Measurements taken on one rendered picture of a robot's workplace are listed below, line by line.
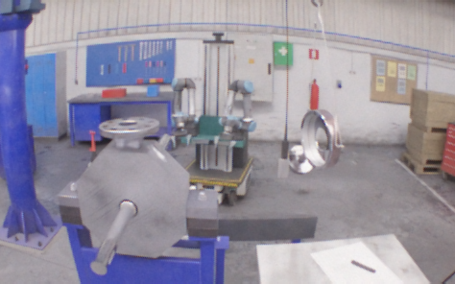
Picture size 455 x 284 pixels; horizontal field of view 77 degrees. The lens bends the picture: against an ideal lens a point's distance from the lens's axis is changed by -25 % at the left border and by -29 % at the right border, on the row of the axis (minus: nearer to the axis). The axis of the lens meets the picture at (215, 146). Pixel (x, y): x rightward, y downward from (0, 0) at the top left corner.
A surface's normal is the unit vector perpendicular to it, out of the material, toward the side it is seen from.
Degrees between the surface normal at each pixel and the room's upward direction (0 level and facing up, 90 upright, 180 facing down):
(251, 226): 90
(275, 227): 90
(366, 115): 90
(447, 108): 90
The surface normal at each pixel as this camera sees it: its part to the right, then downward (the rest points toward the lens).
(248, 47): -0.05, 0.27
